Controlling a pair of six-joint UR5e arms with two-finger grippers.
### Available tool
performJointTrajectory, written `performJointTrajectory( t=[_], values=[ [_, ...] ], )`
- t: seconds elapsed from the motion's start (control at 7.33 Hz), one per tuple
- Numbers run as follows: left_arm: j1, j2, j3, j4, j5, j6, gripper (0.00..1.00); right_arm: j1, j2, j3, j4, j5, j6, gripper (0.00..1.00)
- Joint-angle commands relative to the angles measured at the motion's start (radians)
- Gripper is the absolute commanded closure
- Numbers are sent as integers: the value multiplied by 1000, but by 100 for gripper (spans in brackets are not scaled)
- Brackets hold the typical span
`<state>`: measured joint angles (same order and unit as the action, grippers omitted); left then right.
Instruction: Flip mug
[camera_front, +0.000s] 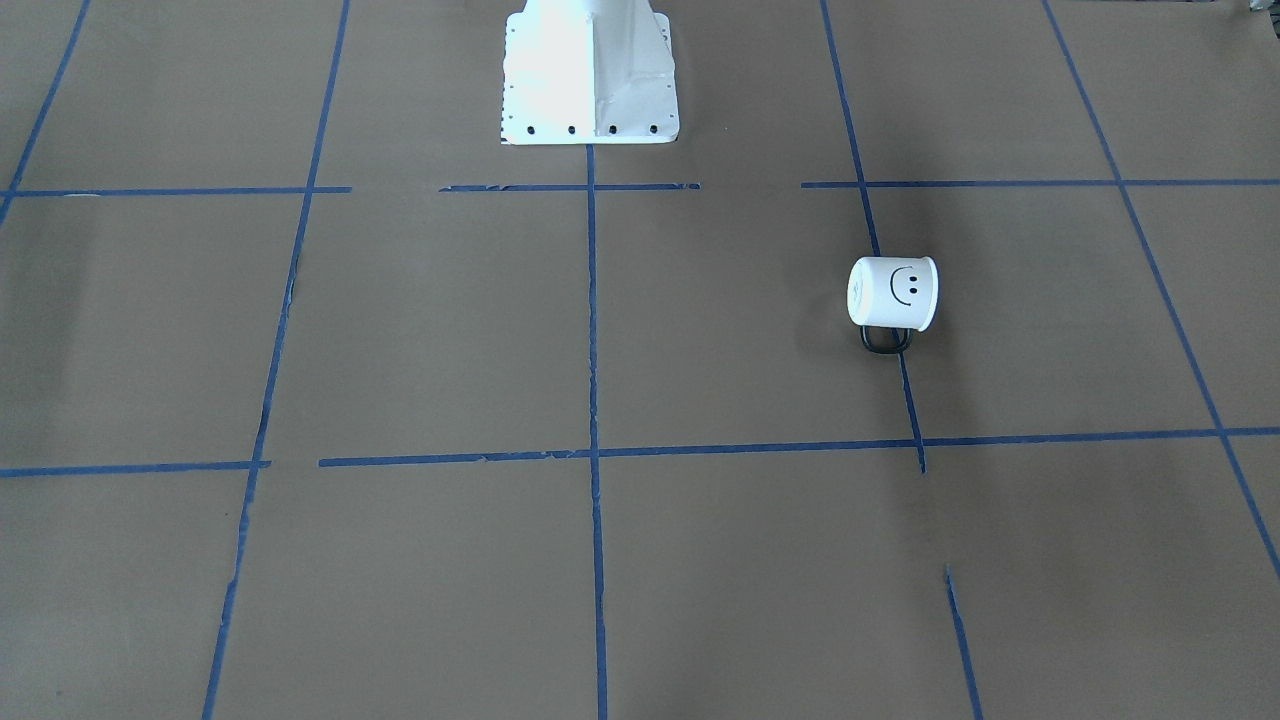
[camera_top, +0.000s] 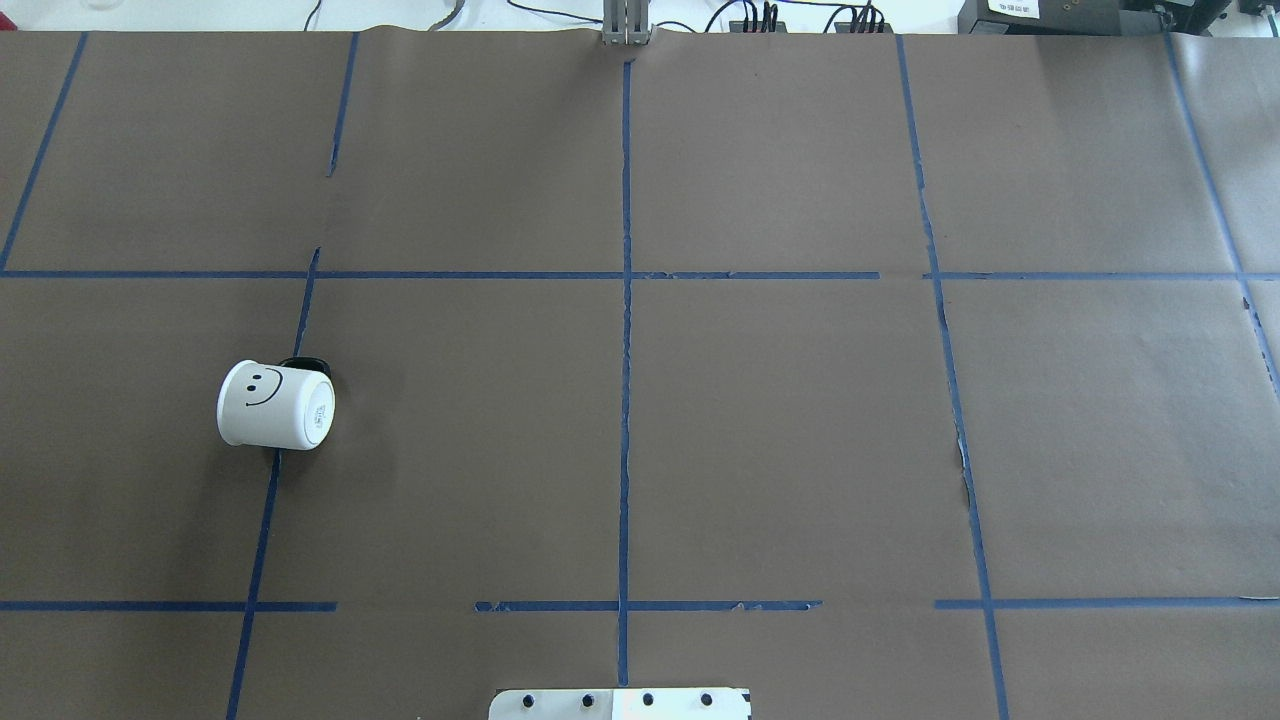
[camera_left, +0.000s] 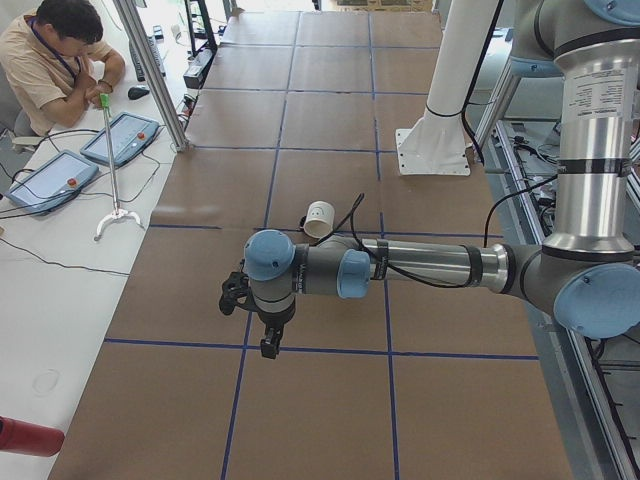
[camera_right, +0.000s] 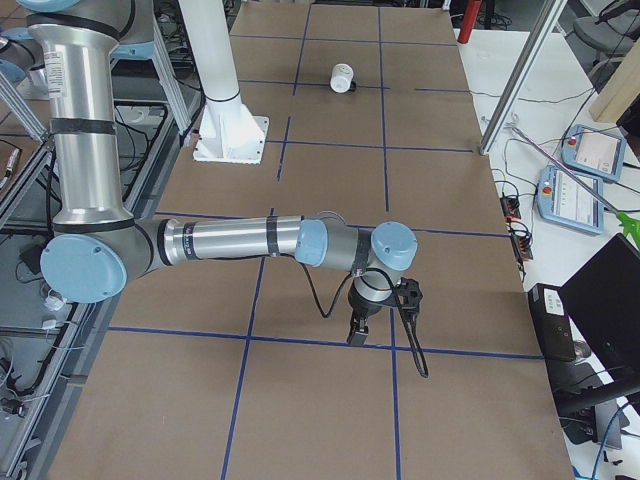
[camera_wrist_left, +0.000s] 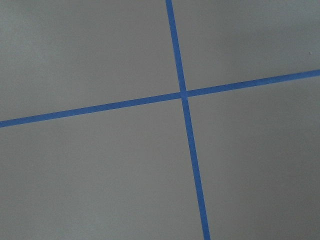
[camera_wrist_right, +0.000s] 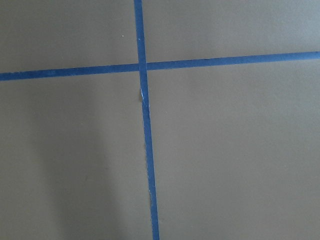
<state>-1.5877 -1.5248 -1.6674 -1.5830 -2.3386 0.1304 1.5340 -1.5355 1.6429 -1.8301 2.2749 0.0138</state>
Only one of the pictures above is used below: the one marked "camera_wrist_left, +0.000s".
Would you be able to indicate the long blue tape strip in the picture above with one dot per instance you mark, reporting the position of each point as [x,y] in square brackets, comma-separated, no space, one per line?
[188,120]

